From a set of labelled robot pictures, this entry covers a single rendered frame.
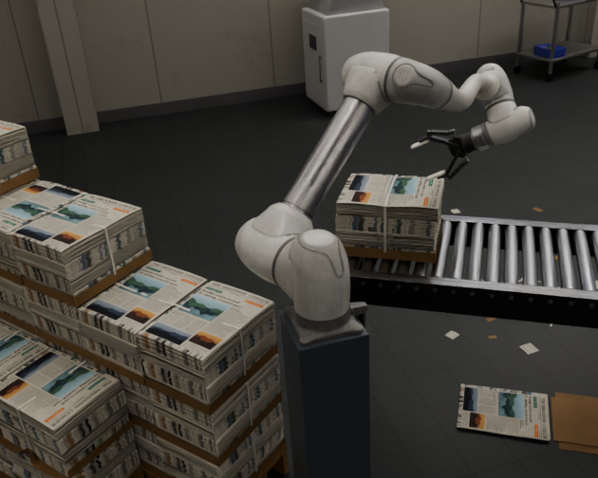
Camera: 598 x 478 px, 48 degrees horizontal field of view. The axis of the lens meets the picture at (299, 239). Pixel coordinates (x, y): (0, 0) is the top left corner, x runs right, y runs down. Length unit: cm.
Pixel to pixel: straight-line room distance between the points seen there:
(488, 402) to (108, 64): 510
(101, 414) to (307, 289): 101
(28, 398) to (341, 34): 476
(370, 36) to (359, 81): 457
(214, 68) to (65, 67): 145
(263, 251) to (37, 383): 106
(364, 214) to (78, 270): 104
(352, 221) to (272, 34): 485
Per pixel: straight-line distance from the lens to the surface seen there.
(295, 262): 175
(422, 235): 250
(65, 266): 238
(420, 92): 193
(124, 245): 254
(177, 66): 708
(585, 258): 270
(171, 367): 224
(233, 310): 229
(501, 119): 242
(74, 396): 246
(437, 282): 246
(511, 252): 267
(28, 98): 712
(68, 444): 244
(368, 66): 203
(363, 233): 253
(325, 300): 177
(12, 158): 291
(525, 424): 309
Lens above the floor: 212
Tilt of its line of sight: 29 degrees down
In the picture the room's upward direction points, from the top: 4 degrees counter-clockwise
